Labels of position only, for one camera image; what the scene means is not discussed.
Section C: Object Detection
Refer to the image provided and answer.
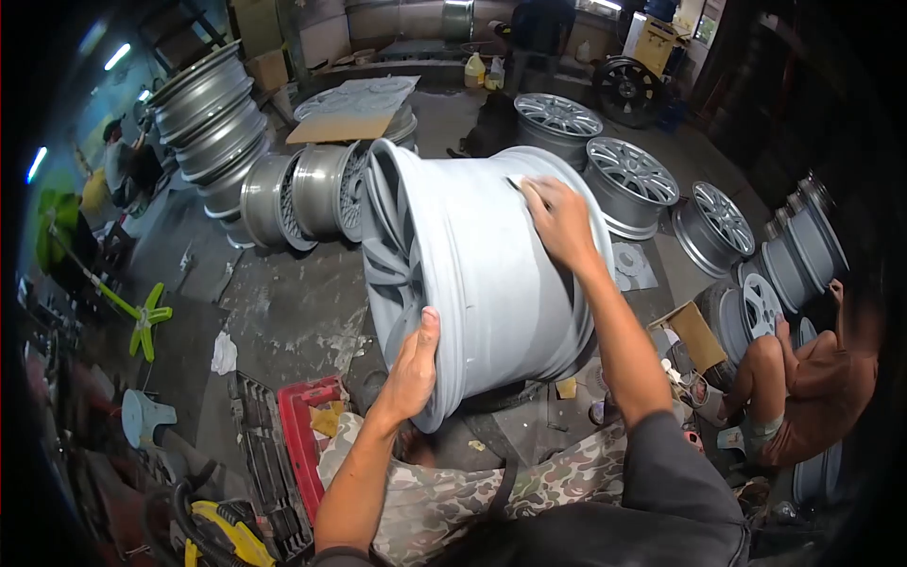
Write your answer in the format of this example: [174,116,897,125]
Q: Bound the person's right hand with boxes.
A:
[521,176,605,276]

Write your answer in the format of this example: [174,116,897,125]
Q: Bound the person's left hand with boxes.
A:
[371,306,442,427]

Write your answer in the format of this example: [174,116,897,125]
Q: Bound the person's left thumb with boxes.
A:
[417,306,442,357]

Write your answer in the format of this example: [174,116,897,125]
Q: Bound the person's right fingers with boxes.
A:
[526,176,578,212]

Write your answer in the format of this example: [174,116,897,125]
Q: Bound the person's right thumb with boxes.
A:
[521,189,552,238]

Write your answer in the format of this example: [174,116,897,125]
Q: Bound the large grey primed wheel rim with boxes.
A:
[360,137,617,435]

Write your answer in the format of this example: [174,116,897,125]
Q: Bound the silver multi-spoke wheel rim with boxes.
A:
[582,136,681,242]
[513,92,605,172]
[671,180,757,279]

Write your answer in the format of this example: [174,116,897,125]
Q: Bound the black dog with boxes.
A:
[446,91,520,160]

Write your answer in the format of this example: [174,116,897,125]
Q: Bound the grey paper stencil sheet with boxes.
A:
[611,241,660,293]

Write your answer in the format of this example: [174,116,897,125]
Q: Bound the black wheel rim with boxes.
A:
[591,55,668,130]

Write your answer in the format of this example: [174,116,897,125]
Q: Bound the silver rims under cardboard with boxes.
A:
[293,88,420,153]

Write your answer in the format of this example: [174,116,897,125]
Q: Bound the person's legs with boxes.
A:
[317,411,632,567]

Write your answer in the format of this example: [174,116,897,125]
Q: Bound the red plastic crate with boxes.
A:
[276,375,350,527]

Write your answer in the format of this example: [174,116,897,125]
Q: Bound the silver mesh wheel rim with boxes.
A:
[240,152,320,253]
[291,142,371,244]

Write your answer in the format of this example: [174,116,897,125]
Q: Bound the open cardboard box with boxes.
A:
[647,301,729,375]

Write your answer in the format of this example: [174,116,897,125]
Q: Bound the cardboard sheet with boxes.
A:
[285,74,422,146]

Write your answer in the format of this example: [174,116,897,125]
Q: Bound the white rag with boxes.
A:
[210,331,240,377]

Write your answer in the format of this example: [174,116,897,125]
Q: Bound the grey rim with tyre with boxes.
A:
[696,273,786,371]

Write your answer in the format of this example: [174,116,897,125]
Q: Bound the row of grey primed rims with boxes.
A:
[737,170,851,314]

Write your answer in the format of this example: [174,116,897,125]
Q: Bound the person's body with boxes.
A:
[312,410,752,567]

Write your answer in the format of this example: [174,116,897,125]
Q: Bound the yellow vacuum cleaner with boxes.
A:
[169,481,279,567]

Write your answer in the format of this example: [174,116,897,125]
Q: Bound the stack of silver wheel rims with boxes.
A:
[147,39,276,250]

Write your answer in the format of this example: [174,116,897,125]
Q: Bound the light blue plastic stool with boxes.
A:
[120,387,179,450]

